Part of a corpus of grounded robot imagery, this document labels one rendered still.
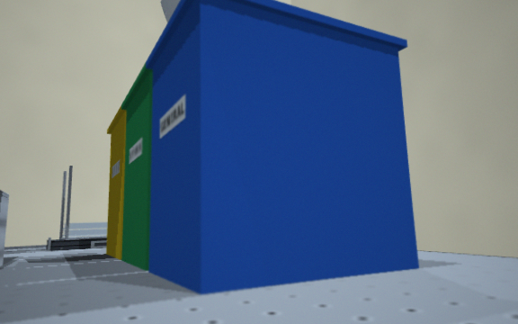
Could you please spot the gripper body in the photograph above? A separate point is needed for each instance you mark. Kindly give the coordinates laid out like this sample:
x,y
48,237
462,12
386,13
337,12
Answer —
x,y
168,7

